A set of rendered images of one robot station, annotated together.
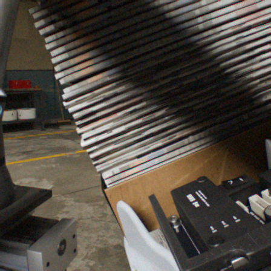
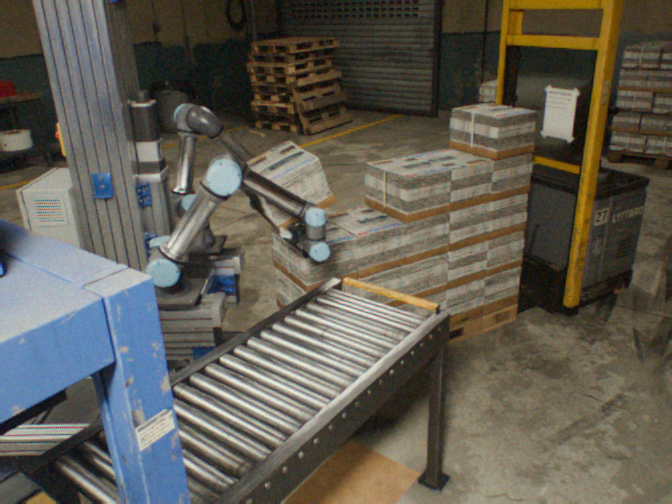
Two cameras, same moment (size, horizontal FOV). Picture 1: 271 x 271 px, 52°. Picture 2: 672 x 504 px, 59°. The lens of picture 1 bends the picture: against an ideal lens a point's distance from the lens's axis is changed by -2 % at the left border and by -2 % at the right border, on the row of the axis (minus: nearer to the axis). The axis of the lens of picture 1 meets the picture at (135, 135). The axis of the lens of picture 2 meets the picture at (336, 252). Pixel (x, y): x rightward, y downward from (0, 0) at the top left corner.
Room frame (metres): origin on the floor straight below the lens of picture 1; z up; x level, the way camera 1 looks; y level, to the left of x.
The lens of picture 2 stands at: (-2.14, 0.38, 1.89)
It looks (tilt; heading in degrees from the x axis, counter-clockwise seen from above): 23 degrees down; 345
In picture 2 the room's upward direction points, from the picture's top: 2 degrees counter-clockwise
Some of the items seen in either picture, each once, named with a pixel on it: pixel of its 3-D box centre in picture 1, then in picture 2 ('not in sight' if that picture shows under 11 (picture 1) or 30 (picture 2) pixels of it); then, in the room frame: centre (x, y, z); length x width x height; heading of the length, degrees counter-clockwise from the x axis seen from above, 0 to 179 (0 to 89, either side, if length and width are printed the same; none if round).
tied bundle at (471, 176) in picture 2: not in sight; (448, 178); (0.75, -1.04, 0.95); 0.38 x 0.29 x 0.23; 15
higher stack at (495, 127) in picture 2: not in sight; (485, 219); (0.83, -1.33, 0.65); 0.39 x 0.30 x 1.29; 15
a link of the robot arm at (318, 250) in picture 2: not in sight; (316, 248); (-0.08, -0.09, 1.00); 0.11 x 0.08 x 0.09; 8
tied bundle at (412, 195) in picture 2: not in sight; (406, 188); (0.67, -0.76, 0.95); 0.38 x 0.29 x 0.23; 16
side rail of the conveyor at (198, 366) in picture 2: not in sight; (220, 366); (-0.39, 0.34, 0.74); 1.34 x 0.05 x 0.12; 128
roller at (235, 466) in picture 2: not in sight; (193, 441); (-0.79, 0.44, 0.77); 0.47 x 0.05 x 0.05; 38
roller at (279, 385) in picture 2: not in sight; (273, 383); (-0.59, 0.19, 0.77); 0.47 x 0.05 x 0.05; 38
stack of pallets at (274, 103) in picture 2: not in sight; (295, 82); (7.42, -1.56, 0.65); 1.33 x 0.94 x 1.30; 132
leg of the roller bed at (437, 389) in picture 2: not in sight; (436, 414); (-0.39, -0.48, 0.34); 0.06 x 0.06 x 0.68; 38
